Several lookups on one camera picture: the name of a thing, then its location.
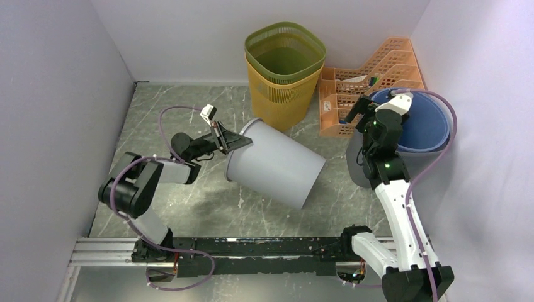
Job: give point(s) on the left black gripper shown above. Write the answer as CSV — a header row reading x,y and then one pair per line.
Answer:
x,y
228,141

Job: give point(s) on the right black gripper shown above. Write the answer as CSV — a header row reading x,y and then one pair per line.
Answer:
x,y
364,106

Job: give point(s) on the light grey plastic bin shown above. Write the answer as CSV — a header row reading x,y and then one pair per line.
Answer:
x,y
274,165

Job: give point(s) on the olive green mesh bin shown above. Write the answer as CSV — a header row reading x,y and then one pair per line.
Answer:
x,y
284,52

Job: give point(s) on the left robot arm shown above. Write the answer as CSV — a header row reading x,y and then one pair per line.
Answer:
x,y
130,186

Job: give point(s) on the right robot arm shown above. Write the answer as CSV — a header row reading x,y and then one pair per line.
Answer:
x,y
413,272

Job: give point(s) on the orange mesh file organizer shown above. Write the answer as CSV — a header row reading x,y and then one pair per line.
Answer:
x,y
393,64

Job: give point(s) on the yellow mesh bin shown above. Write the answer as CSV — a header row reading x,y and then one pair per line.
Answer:
x,y
281,105

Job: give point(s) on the blue plastic bin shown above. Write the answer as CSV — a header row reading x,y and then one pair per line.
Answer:
x,y
426,128

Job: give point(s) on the dark grey mesh bin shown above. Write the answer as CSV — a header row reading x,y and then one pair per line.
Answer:
x,y
415,162

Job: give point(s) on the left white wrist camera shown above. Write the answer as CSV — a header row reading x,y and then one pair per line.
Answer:
x,y
208,112

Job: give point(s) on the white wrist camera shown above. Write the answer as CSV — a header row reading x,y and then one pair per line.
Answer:
x,y
208,112
400,103

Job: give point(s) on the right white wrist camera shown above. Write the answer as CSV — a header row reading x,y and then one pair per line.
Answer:
x,y
400,103

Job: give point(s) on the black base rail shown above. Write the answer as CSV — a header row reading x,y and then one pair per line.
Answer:
x,y
322,256

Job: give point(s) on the aluminium frame rail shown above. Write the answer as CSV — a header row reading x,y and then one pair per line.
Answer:
x,y
99,270

